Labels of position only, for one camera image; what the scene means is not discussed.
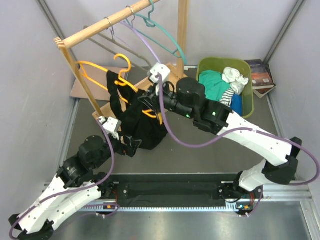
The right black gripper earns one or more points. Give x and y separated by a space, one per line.
150 98

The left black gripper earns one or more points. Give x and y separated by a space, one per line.
132 145

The orange plastic hanger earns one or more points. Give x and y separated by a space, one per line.
118 80

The black tank top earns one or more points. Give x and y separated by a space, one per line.
134 122

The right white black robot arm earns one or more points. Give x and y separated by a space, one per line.
280 161

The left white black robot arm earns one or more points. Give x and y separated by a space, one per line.
73 187

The grey velvet hanger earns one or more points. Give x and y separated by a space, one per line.
121 46

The teal plastic hanger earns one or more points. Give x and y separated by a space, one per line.
162 32

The purple plastic hanger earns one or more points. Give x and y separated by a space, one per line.
139 35

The wooden clothes rack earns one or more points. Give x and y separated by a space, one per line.
120 17

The white marker pen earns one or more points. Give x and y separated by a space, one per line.
186 68

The brown cardboard folder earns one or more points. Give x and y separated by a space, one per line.
95 77

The teal garment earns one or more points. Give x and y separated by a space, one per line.
214 84

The striped garment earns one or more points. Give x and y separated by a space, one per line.
226 97

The white garment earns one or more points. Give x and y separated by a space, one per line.
235 79

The blue garment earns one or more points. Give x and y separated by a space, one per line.
237 104

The green plastic bin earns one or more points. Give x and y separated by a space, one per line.
218 64

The lower paperback book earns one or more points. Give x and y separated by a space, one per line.
260 93

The dark hardcover book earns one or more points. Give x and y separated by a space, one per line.
261 79

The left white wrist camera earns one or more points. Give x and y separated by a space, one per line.
111 125

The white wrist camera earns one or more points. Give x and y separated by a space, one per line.
158 70
111 125

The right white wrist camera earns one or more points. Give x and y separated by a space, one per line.
158 70

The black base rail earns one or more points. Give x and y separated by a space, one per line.
176 190

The perforated cable duct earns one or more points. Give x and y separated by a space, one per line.
229 207

